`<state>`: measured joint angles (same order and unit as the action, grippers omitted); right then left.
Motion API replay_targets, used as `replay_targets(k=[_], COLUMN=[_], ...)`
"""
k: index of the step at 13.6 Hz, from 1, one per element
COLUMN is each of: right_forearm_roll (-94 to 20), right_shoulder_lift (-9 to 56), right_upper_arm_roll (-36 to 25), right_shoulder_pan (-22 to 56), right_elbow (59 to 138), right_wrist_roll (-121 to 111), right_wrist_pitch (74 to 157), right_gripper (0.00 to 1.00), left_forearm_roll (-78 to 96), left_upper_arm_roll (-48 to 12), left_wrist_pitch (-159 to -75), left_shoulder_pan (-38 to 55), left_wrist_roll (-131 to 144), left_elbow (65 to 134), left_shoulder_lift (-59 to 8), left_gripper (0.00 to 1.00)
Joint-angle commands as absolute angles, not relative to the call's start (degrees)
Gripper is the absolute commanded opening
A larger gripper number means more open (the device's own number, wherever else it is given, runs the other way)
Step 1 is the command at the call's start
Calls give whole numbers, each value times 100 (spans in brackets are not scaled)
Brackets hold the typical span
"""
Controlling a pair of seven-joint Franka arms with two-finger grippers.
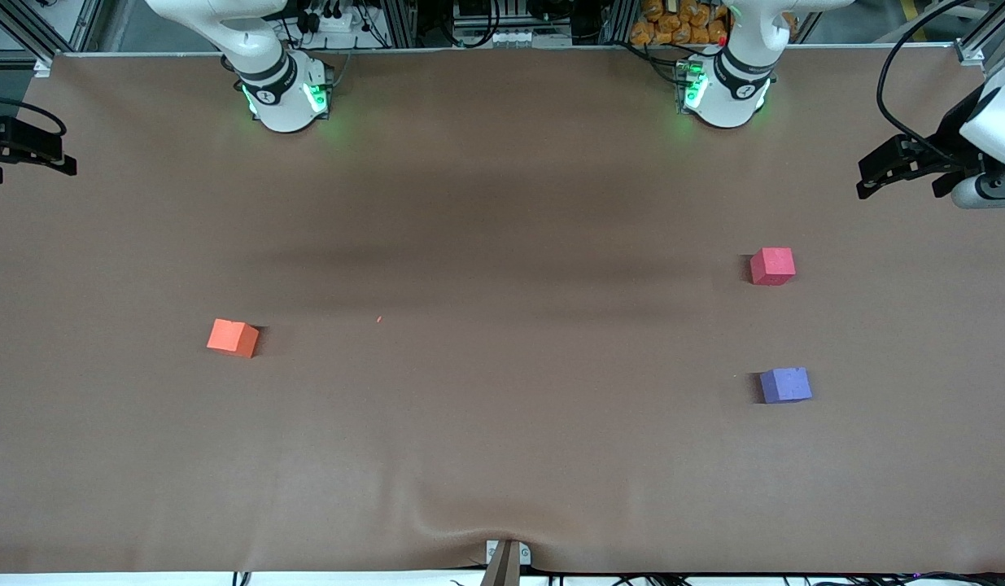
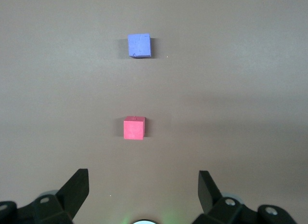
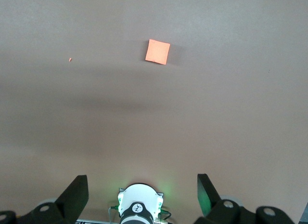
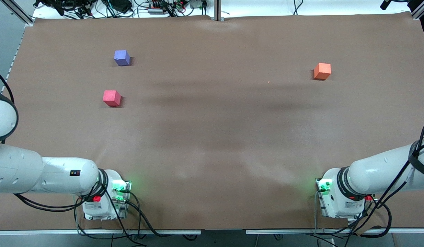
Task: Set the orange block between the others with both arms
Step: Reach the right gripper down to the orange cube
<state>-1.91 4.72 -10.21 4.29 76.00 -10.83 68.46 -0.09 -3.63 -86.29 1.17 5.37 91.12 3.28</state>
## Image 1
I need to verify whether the brown strip under bracket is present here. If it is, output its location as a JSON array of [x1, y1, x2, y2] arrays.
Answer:
[[479, 542, 522, 586]]

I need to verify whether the purple foam block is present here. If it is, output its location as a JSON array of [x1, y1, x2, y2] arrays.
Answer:
[[759, 367, 814, 405]]

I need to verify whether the pile of orange lumpy objects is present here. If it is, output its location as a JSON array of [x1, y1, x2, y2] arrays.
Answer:
[[630, 0, 731, 47]]

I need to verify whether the metal clamp bracket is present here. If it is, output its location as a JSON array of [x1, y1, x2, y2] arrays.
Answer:
[[486, 540, 532, 567]]

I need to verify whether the brown table cloth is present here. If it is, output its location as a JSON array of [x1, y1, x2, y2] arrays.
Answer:
[[0, 45, 1005, 575]]

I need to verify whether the aluminium frame strut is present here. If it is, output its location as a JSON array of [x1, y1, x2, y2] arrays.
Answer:
[[384, 0, 418, 48], [0, 0, 57, 68], [955, 0, 1005, 68]]

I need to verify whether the white power strip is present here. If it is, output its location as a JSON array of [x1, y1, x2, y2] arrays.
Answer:
[[300, 4, 358, 35]]

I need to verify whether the red foam block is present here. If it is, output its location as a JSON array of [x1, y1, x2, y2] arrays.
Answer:
[[749, 247, 796, 286]]

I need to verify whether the white connector row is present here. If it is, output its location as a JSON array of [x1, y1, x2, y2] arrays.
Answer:
[[487, 31, 573, 48]]

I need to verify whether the orange foam block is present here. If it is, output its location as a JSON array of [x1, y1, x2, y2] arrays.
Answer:
[[207, 318, 260, 359]]

